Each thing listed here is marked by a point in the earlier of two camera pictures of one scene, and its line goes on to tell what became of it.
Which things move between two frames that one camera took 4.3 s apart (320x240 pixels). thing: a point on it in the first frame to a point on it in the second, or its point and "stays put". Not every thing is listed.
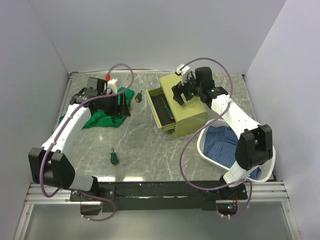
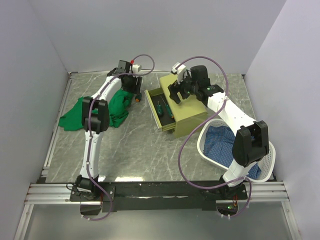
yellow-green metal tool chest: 169,115 stays put
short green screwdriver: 114,159 to 159,108
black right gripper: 181,88 stays put
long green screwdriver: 168,111 stays put
